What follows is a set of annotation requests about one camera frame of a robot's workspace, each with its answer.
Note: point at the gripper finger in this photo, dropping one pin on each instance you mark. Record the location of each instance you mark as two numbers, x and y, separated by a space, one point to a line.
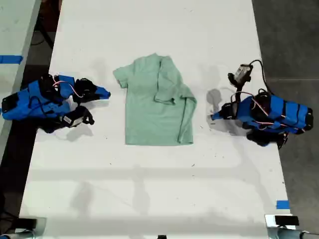
219 114
102 96
219 118
102 90

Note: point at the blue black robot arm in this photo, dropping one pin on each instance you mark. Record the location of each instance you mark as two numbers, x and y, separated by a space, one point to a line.
37 104
281 112

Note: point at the pale green T-shirt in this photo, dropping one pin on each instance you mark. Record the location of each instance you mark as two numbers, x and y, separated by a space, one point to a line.
149 104

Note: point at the long blue tape strip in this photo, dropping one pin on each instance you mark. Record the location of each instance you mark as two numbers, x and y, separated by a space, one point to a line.
10 59

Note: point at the short blue tape strip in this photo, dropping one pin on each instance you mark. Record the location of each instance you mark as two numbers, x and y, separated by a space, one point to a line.
283 204

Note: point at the small black box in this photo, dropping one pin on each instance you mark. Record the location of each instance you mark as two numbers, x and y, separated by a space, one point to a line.
286 220

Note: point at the short black camera stalk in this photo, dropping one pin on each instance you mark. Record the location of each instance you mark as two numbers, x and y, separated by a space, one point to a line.
240 90

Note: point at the black camera box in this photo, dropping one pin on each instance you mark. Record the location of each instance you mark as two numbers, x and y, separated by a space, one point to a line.
240 73
74 119

